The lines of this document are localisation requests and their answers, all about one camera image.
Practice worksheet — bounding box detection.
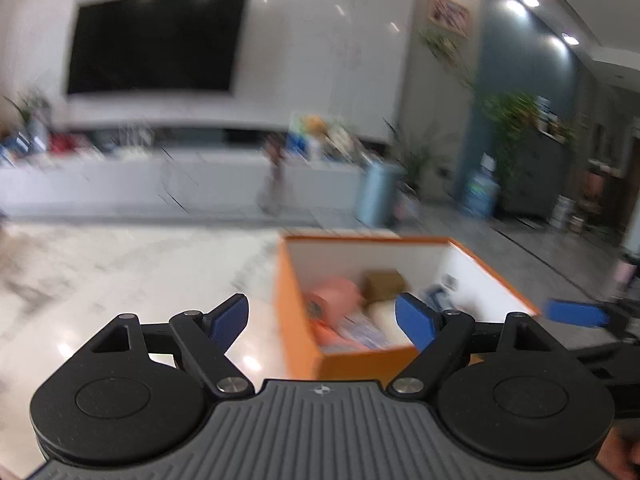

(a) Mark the orange cardboard box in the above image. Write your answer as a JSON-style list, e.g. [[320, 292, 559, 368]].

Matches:
[[274, 234, 543, 381]]

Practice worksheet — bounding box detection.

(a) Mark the white bucket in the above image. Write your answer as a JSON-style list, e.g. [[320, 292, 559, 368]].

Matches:
[[550, 195, 576, 228]]

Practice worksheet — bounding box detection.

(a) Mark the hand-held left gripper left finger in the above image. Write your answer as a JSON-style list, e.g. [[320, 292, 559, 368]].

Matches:
[[92, 293, 255, 400]]

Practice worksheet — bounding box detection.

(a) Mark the leafy potted vine plant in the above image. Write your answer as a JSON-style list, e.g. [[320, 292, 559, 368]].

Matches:
[[480, 92, 541, 181]]

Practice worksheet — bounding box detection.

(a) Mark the person's right hand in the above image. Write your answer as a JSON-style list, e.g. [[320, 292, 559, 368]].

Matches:
[[595, 420, 640, 480]]

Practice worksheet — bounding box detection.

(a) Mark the grey-blue trash can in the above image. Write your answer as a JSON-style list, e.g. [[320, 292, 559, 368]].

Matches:
[[356, 162, 403, 228]]

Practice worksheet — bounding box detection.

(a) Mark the green printed picture board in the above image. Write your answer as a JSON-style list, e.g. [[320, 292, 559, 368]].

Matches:
[[287, 115, 351, 161]]

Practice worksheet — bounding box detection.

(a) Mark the potted snake plant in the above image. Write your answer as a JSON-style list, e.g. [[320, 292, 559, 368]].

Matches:
[[385, 120, 451, 196]]

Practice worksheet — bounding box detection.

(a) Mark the blue water jug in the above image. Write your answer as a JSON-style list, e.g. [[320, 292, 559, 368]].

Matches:
[[462, 170, 501, 220]]

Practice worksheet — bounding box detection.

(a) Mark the green plant in glass vase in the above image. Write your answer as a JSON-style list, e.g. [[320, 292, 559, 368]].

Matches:
[[2, 87, 51, 146]]

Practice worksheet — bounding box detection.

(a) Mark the small brown cardboard box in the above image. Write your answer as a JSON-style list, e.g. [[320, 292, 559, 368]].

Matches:
[[362, 270, 406, 303]]

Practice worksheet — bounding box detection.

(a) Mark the black television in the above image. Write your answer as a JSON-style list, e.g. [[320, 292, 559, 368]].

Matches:
[[66, 0, 248, 97]]

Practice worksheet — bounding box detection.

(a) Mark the trailing wall vine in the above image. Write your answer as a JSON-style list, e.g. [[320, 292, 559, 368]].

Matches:
[[420, 27, 476, 91]]

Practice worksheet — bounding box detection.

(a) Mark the dark grey cabinet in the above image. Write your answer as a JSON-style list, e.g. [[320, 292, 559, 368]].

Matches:
[[502, 130, 576, 218]]

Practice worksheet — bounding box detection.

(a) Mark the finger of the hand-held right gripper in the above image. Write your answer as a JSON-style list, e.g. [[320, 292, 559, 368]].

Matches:
[[544, 298, 640, 346]]

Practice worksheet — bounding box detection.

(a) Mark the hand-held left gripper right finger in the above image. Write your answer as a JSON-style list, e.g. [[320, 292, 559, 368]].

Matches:
[[387, 293, 553, 400]]

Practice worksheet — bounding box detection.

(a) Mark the framed wall picture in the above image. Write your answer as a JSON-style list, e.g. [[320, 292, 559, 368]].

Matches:
[[427, 0, 472, 40]]

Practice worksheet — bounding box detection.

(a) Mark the pink pot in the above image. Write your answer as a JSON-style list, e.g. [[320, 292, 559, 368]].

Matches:
[[614, 257, 638, 286]]

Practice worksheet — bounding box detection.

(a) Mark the white marble TV cabinet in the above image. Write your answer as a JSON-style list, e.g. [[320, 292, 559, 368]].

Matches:
[[0, 145, 371, 218]]

